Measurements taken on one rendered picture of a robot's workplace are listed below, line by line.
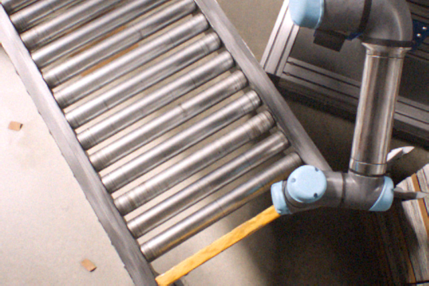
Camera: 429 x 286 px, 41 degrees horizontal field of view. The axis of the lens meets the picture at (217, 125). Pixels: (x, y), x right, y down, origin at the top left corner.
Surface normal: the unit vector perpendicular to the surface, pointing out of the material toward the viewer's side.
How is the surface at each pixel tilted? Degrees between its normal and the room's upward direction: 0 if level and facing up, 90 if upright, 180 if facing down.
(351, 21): 68
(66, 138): 0
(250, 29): 0
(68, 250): 0
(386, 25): 45
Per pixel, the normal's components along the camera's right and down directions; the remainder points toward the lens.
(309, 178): 0.01, -0.29
